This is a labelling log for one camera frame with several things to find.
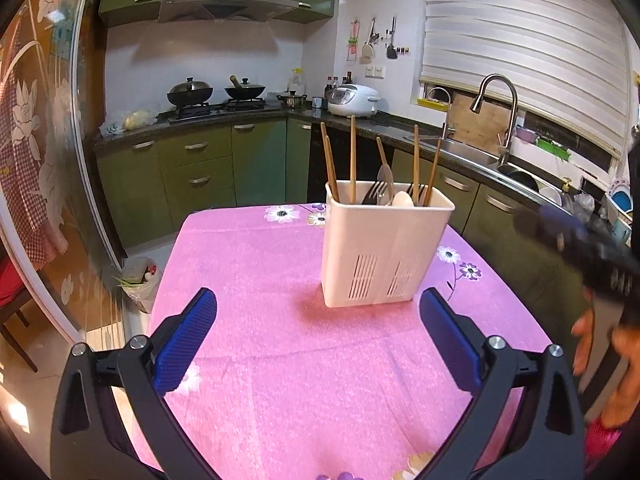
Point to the floral glass sliding door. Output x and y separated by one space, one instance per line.
45 135

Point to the steel kitchen sink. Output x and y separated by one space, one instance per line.
460 150

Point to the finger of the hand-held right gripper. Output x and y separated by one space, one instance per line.
555 232

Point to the black gas stove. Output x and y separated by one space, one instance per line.
220 109

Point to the dish rack with blue plate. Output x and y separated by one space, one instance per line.
620 205

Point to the trash bin with bag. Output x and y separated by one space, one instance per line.
142 290

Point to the clear plastic spoon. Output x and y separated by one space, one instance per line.
386 180

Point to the green rectangular tray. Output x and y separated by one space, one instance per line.
552 147

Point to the small steel faucet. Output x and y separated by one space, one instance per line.
446 120

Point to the pink floral tablecloth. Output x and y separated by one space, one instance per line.
280 360

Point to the green sink base cabinets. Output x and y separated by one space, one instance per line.
500 230

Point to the yellow cap oil bottle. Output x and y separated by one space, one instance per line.
296 80

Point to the white window blind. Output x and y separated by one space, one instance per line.
500 25

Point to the yellow green tray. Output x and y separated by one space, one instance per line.
432 103

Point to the white dishes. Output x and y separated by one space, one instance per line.
550 196

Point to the wooden cutting board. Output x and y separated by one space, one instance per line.
475 125

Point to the green stove base cabinets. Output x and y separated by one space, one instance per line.
210 160

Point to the black plastic fork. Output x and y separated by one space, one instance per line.
411 195
372 194

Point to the hanging black spatula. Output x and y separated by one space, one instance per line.
391 51

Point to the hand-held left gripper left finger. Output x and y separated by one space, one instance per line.
185 340

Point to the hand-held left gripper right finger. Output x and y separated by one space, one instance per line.
450 340

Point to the person's right hand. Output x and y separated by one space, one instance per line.
627 385

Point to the black wok with lid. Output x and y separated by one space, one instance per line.
190 92
245 91

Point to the person's right forearm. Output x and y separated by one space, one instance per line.
602 440

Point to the small metal cup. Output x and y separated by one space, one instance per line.
318 102

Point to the black built-in appliance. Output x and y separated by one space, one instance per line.
367 160

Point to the white plastic utensil holder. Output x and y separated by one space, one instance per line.
360 240

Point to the yellowish plastic bag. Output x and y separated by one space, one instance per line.
137 120

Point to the hanging beige spatula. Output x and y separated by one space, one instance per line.
368 51

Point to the tall steel kitchen faucet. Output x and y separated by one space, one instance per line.
510 125

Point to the black pan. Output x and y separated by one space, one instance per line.
522 181

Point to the white wall socket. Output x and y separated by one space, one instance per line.
374 71

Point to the white rice cooker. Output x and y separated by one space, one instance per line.
352 100

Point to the white plastic spoon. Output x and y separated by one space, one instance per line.
402 200

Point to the small steel pot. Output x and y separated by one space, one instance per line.
292 100

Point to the dark stone countertop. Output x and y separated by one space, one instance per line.
210 126

